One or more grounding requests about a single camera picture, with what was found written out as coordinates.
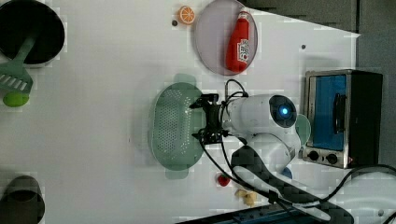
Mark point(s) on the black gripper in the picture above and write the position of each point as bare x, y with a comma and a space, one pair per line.
213, 129

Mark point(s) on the orange slice toy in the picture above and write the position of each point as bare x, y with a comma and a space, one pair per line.
186, 15

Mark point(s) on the yellow banana toy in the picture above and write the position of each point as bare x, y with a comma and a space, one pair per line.
249, 197

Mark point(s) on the dark grey cup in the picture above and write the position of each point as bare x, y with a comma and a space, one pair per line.
22, 202

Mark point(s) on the green plastic strainer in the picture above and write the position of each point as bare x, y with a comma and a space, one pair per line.
172, 123

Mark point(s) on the red strawberry toy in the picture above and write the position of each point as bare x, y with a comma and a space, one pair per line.
223, 180

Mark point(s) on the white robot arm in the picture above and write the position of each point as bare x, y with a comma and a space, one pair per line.
265, 124

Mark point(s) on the silver toaster oven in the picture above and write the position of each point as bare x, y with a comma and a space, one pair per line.
344, 111

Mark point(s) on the green slotted spatula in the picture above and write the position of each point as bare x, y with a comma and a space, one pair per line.
14, 76

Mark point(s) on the lime green ball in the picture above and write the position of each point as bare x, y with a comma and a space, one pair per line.
15, 99

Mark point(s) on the red ketchup bottle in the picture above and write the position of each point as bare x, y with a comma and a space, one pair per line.
238, 48

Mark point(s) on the light green cup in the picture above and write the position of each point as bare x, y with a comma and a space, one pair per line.
303, 128

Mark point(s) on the grey round plate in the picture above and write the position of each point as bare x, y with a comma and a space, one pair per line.
213, 31

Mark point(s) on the black pan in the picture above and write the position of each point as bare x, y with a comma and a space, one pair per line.
22, 18

